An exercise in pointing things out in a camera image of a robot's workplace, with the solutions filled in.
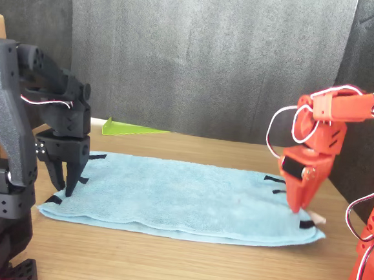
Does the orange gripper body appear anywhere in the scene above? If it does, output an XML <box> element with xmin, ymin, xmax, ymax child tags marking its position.
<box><xmin>276</xmin><ymin>144</ymin><xmax>337</xmax><ymax>189</ymax></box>

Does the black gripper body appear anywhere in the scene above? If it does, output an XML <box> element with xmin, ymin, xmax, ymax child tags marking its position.
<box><xmin>32</xmin><ymin>129</ymin><xmax>93</xmax><ymax>172</ymax></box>

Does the light blue towel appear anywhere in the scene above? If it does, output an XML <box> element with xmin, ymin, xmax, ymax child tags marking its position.
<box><xmin>34</xmin><ymin>146</ymin><xmax>332</xmax><ymax>253</ymax></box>

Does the light grey fabric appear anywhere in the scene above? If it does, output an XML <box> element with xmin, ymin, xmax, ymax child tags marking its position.
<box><xmin>59</xmin><ymin>0</ymin><xmax>360</xmax><ymax>152</ymax></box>

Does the white red servo cable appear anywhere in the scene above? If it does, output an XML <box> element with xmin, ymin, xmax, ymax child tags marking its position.
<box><xmin>339</xmin><ymin>182</ymin><xmax>374</xmax><ymax>280</ymax></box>
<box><xmin>19</xmin><ymin>94</ymin><xmax>75</xmax><ymax>110</ymax></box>
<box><xmin>264</xmin><ymin>79</ymin><xmax>366</xmax><ymax>166</ymax></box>

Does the lime green plastic bracket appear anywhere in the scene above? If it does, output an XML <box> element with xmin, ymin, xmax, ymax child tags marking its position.
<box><xmin>101</xmin><ymin>116</ymin><xmax>172</xmax><ymax>142</ymax></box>

